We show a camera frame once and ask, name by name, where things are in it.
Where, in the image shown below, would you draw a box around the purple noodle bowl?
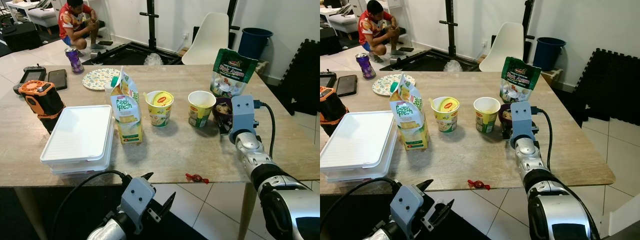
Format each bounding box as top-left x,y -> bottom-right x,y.
498,103 -> 516,123
212,97 -> 234,122

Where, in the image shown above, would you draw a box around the open Maggi noodle cup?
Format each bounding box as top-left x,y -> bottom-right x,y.
187,90 -> 217,128
473,96 -> 501,134

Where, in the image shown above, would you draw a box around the wooden table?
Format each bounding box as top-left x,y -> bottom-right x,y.
320,71 -> 617,240
0,64 -> 321,240

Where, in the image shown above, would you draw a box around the green stock pouch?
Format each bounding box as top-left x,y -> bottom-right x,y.
210,48 -> 259,98
500,56 -> 542,104

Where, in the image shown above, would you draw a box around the white lidded container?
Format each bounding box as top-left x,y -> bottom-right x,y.
325,155 -> 398,183
50,150 -> 114,177
40,104 -> 115,167
320,110 -> 399,172

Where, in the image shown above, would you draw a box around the Maggi cup yellow lid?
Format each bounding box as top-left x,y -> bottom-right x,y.
145,90 -> 175,128
429,96 -> 460,133

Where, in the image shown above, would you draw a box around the Peel Fresh juice carton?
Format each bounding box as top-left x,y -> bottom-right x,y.
389,74 -> 430,151
108,66 -> 144,145

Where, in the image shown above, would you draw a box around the white shell chair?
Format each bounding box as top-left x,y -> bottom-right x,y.
181,12 -> 230,66
479,21 -> 525,72

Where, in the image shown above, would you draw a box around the blue plastic bin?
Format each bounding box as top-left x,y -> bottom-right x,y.
532,37 -> 567,71
238,27 -> 274,61

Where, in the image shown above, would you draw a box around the black foam puzzle mats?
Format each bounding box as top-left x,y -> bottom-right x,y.
571,48 -> 640,127
277,38 -> 321,117

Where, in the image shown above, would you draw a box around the orange black power tool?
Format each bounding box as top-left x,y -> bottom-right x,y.
18,80 -> 66,133
320,86 -> 350,137

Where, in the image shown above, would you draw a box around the floral paper plate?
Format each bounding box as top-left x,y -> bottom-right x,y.
371,73 -> 416,97
81,68 -> 122,91

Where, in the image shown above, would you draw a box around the black handheld screen controller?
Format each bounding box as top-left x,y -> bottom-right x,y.
320,70 -> 337,90
12,65 -> 47,95

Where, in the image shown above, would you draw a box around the black squat rack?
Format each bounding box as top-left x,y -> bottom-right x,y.
380,0 -> 533,72
82,0 -> 238,66

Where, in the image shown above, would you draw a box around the black smartphone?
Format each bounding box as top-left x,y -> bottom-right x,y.
47,69 -> 68,92
336,74 -> 358,98

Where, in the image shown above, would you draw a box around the purple drink can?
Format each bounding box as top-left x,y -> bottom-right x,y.
65,47 -> 84,74
355,53 -> 376,80

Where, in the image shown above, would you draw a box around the black ottoman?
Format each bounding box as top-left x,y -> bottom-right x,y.
320,27 -> 346,56
0,22 -> 43,52

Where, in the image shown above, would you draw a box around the crouching person red shirt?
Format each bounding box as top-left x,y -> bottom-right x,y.
57,0 -> 106,51
357,0 -> 407,57

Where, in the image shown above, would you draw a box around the white sofa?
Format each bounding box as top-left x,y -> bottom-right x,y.
340,10 -> 373,33
25,5 -> 61,28

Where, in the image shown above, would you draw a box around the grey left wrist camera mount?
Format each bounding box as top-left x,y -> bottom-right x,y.
390,184 -> 426,240
120,176 -> 157,235

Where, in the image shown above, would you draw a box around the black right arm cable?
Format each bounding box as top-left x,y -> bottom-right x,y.
532,106 -> 553,173
254,100 -> 277,160

